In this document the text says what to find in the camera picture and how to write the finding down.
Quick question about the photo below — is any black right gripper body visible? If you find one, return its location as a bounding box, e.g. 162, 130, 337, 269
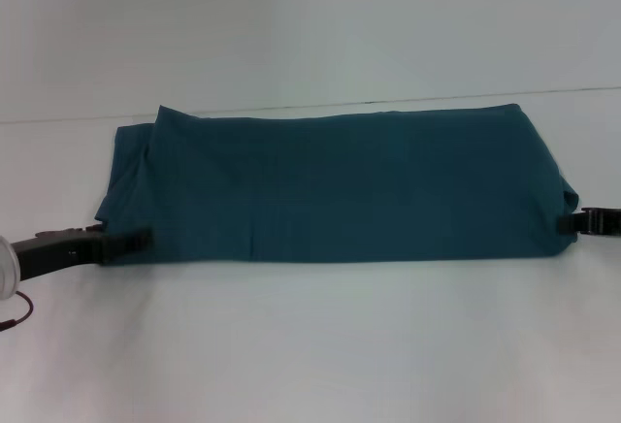
580, 206, 621, 240

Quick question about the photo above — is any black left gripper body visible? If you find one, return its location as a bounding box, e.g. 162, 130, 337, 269
12, 225, 109, 281

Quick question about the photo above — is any teal t-shirt with FREE print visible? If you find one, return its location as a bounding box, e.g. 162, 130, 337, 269
93, 102, 582, 267

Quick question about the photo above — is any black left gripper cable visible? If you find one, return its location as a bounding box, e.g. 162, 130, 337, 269
0, 290, 36, 333

